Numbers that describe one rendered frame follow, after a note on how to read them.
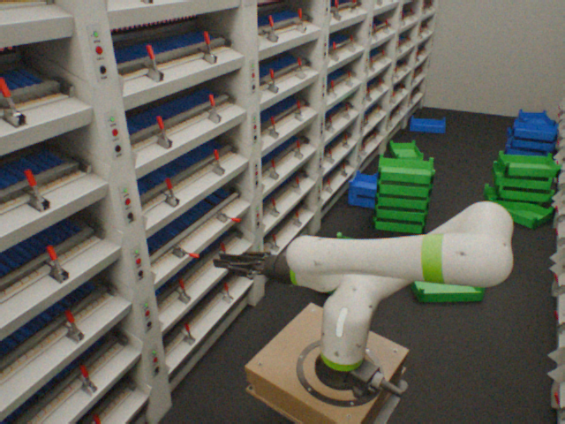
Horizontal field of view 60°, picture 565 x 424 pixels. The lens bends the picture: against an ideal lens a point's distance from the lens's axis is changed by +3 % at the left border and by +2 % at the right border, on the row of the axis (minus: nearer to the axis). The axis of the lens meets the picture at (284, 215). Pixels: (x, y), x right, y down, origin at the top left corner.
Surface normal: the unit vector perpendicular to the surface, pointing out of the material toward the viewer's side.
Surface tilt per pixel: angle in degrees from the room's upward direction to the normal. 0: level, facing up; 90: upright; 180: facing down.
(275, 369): 2
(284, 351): 2
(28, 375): 21
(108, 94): 90
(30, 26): 111
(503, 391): 0
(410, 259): 66
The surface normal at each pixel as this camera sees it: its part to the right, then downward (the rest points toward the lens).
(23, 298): 0.32, -0.74
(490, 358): 0.00, -0.88
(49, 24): 0.84, 0.51
